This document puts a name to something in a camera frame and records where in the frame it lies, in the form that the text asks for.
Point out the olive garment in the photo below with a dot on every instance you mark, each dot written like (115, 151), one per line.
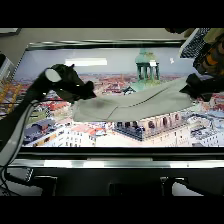
(215, 34)

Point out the silver frame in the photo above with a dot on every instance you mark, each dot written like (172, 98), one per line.
(110, 163)

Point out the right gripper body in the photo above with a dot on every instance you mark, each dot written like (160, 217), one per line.
(200, 88)

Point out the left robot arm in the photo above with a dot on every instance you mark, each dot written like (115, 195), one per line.
(20, 113)

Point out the grey garment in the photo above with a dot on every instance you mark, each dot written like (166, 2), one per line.
(140, 103)

